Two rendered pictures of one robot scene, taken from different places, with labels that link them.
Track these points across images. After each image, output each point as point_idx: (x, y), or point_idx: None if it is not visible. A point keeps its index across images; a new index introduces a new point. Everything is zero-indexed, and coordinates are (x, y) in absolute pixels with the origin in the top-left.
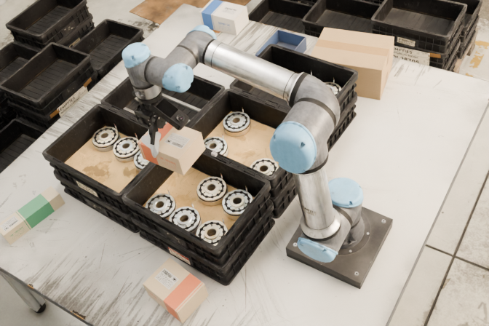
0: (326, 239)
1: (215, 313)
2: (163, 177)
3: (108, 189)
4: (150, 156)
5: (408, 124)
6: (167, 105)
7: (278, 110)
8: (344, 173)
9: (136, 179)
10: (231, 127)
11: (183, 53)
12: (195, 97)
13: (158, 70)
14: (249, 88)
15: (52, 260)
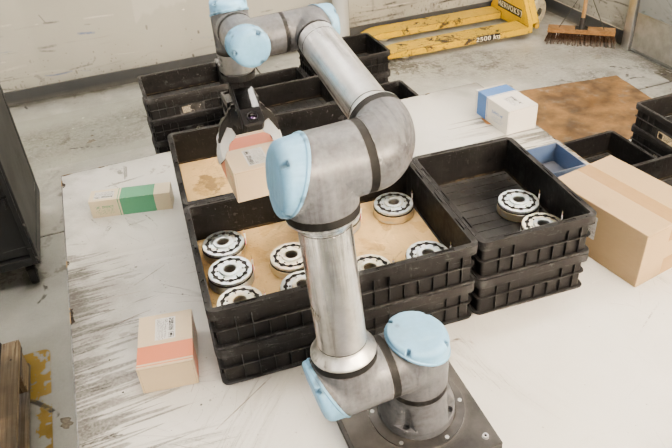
0: (328, 376)
1: (183, 407)
2: (258, 220)
3: (182, 193)
4: (223, 164)
5: (652, 340)
6: (249, 96)
7: (443, 207)
8: (496, 348)
9: (217, 198)
10: (380, 206)
11: (272, 19)
12: None
13: (228, 25)
14: (449, 180)
15: (107, 252)
